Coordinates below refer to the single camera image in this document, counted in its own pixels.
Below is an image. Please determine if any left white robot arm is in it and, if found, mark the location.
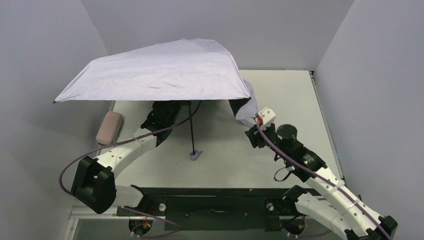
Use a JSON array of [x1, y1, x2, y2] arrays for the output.
[[70, 100, 183, 214]]

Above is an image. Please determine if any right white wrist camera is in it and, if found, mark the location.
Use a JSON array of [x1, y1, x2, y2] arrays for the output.
[[256, 106, 276, 130]]

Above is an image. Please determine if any pink zippered umbrella case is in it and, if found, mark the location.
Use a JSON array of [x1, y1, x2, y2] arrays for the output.
[[95, 111, 123, 146]]

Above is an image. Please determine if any aluminium rail frame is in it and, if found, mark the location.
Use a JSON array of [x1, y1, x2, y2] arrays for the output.
[[62, 195, 372, 240]]

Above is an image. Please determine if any purple umbrella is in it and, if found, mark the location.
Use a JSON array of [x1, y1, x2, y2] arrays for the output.
[[55, 38, 259, 144]]

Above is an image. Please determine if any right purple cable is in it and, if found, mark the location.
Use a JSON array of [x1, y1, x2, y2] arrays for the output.
[[255, 115, 393, 239]]

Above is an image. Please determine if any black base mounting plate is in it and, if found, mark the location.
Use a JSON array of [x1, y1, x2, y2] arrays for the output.
[[134, 187, 301, 232]]

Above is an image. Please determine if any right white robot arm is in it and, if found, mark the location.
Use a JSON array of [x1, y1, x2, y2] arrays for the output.
[[245, 123, 398, 240]]

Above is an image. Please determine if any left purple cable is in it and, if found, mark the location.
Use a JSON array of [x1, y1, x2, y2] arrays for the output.
[[58, 100, 202, 239]]

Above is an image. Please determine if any purple cable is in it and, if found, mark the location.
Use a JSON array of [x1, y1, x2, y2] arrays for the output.
[[255, 115, 393, 239], [58, 100, 202, 239]]

